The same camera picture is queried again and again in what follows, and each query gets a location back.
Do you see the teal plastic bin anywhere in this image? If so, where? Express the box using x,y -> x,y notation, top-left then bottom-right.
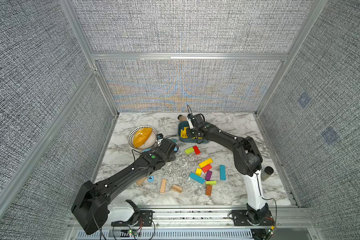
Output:
178,121 -> 210,144

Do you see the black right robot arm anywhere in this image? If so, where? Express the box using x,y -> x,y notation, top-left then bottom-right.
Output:
187,114 -> 268,215

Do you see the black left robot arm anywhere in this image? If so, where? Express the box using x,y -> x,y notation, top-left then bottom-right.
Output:
71,139 -> 179,235

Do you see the spice jar with black cap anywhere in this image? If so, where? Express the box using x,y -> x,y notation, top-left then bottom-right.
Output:
178,115 -> 187,122

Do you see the red long block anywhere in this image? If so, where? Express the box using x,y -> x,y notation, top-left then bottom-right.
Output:
193,146 -> 201,155

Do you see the patterned white plate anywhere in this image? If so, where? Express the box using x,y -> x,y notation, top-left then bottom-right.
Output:
128,126 -> 158,150

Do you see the orange sesame bread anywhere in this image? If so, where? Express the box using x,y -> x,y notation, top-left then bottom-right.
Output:
133,127 -> 153,148

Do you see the natural wood block front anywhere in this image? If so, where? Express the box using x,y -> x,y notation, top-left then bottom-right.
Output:
160,179 -> 167,194

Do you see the yellow block by red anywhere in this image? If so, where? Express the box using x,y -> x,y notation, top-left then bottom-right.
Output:
199,158 -> 213,169

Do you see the natural wood arch block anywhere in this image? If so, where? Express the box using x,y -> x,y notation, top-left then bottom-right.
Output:
171,185 -> 183,194

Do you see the teal flat block front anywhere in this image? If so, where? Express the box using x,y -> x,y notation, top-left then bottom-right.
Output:
190,173 -> 205,185

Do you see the natural wood block left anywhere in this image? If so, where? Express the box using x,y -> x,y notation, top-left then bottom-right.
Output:
136,177 -> 147,186

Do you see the red block lower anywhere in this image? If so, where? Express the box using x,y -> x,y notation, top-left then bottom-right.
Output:
202,164 -> 212,173

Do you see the purple block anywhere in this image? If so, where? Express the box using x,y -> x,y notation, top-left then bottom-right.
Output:
205,171 -> 212,181

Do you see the teal long block right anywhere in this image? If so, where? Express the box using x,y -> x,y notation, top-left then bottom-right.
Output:
220,165 -> 226,181

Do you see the lime green block front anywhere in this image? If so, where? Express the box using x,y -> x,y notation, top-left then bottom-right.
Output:
205,181 -> 217,186

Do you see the orange brown block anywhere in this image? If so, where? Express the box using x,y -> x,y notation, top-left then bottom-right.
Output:
206,185 -> 213,196

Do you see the grey jar with black lid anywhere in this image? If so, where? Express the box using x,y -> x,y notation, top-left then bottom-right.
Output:
261,166 -> 274,181

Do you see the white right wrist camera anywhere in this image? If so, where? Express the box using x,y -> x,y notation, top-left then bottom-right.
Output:
187,114 -> 194,129

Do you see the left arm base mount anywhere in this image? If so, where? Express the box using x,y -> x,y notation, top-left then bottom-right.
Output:
109,200 -> 153,227

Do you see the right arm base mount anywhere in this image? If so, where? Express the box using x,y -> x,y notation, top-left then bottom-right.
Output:
229,210 -> 275,227

